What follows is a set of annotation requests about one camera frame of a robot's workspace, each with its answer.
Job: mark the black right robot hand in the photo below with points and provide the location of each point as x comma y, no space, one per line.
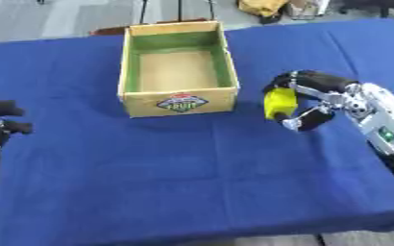
323,81

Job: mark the yellow block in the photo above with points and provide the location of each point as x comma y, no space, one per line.
280,102

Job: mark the tan cardboard box green inside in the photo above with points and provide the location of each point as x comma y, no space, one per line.
177,70

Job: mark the black office chair base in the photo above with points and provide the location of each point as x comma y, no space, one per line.
377,6

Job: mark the yellow bag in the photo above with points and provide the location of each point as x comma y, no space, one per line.
262,7

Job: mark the wooden chair with black legs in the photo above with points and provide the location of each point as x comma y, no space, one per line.
150,19

